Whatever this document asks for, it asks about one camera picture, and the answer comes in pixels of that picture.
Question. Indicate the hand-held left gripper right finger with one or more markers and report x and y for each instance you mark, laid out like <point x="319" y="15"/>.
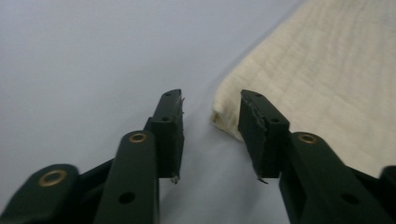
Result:
<point x="263" y="137"/>

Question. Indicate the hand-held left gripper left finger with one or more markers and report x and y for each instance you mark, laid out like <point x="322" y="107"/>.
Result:
<point x="168" y="137"/>

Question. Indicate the cream cloth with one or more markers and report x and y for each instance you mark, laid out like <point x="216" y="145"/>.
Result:
<point x="323" y="81"/>

